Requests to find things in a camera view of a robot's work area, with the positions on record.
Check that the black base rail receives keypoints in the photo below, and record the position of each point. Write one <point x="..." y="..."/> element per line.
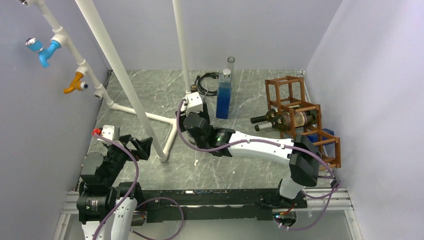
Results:
<point x="216" y="204"/>

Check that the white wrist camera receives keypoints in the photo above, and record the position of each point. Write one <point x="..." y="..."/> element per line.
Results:
<point x="192" y="103"/>
<point x="110" y="132"/>

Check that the tall clear glass bottle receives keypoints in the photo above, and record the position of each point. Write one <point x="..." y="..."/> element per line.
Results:
<point x="230" y="64"/>

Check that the tall blue liquid bottle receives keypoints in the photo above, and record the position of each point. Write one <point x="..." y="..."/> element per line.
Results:
<point x="224" y="94"/>

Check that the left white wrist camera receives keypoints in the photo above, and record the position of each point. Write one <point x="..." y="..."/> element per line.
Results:
<point x="110" y="132"/>

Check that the blue plastic faucet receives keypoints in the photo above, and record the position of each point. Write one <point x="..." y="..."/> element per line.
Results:
<point x="44" y="53"/>

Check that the green wine bottle silver neck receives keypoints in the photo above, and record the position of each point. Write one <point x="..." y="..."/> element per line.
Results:
<point x="283" y="122"/>

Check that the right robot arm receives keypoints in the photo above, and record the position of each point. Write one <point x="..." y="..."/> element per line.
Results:
<point x="301" y="156"/>

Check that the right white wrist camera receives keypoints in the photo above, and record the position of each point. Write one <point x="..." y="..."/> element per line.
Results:
<point x="192" y="103"/>

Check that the orange plastic faucet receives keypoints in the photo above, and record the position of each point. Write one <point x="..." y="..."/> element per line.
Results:
<point x="76" y="84"/>

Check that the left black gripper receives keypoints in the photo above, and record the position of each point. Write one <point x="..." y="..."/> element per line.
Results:
<point x="143" y="145"/>

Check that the brown wooden wine rack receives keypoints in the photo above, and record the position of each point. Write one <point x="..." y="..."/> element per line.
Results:
<point x="288" y="94"/>

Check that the white PVC pipe frame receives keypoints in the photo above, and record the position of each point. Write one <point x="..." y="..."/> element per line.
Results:
<point x="97" y="27"/>

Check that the dark wine bottle cream label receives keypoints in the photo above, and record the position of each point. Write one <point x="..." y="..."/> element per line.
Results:
<point x="267" y="117"/>

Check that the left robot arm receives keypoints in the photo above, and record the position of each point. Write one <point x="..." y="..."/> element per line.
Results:
<point x="105" y="211"/>

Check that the clear square liquor bottle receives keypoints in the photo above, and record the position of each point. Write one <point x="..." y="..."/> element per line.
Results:
<point x="193" y="88"/>

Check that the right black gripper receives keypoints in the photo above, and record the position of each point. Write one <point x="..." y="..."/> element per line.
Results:
<point x="204" y="113"/>

